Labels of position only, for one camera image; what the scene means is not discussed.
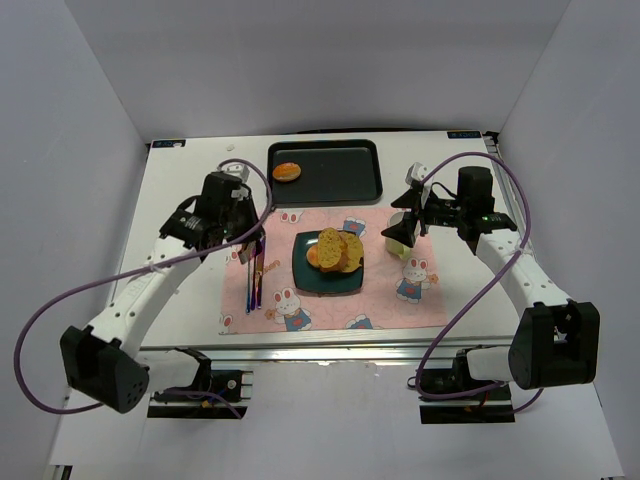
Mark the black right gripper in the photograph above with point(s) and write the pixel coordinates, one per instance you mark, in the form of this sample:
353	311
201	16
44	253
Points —
418	215

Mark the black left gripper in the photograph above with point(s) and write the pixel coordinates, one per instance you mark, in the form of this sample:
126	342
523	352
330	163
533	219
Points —
248	232

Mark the round bread bun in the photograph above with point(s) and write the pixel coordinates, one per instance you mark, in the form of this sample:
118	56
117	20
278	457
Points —
312	256
286	172

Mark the bread slice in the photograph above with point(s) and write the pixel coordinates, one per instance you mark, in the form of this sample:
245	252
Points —
355	251
331	250

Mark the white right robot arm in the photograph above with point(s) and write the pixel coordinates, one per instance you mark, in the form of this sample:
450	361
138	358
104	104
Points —
556	341

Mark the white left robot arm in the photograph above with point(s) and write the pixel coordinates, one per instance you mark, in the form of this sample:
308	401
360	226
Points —
103	360

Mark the iridescent spoon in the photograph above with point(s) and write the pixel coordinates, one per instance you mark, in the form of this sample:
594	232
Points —
250	286

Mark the iridescent knife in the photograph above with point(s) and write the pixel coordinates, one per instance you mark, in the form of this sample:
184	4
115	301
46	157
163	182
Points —
258	273

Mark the green and white cup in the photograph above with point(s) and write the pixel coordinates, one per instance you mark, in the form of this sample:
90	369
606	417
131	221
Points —
394	243

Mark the dark green square plate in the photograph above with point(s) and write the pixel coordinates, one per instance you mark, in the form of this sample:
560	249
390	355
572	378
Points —
311	280

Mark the pink bunny placemat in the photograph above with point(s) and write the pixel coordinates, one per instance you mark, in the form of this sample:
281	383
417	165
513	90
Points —
395	294

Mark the black baking tray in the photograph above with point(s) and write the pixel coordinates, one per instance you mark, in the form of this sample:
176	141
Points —
333	173

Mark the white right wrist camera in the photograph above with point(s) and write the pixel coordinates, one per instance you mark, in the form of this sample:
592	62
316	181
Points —
416	173

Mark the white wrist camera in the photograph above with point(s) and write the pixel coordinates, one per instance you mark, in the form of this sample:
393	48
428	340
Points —
416	173
238	170

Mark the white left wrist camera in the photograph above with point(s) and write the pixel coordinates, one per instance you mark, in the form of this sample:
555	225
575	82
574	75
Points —
238	170

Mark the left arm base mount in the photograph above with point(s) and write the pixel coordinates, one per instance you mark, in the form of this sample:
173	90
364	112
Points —
184	384

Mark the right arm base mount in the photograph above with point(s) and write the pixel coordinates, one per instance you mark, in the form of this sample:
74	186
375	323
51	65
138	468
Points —
486	407

